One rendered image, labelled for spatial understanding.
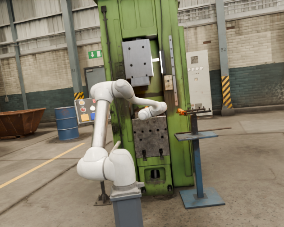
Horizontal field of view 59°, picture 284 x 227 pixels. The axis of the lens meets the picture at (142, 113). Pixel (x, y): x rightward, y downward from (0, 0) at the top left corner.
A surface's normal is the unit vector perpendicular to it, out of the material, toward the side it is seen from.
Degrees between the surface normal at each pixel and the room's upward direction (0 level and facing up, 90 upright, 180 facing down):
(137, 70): 90
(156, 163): 90
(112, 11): 90
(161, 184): 89
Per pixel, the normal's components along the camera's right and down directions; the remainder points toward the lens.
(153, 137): -0.07, 0.12
